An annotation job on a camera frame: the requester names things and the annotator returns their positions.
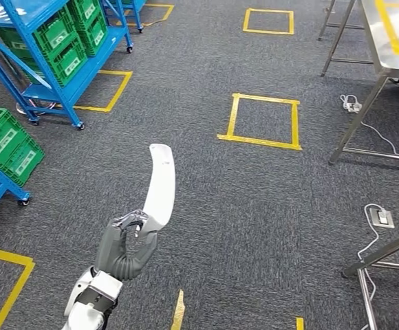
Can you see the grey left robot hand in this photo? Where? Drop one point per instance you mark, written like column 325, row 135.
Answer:
column 108, row 250

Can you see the white curved plastic part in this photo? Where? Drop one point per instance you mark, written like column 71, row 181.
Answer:
column 159, row 191

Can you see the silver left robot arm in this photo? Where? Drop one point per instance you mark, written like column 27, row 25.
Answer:
column 82, row 319

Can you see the yellow floor tape outline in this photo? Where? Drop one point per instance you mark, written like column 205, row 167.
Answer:
column 259, row 142
column 166, row 14
column 268, row 32
column 119, row 93
column 178, row 314
column 7, row 256

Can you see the green plastic crate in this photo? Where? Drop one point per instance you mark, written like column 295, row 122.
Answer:
column 72, row 66
column 99, row 36
column 5, row 141
column 26, row 163
column 58, row 38
column 89, row 10

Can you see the round silver floor base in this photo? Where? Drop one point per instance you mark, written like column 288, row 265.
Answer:
column 22, row 109

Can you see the metal floor socket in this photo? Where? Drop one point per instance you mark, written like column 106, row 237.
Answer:
column 382, row 218

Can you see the yellow bench tape outline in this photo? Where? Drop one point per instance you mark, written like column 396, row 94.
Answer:
column 387, row 27

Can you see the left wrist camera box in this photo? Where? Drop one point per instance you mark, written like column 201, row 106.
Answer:
column 100, row 287

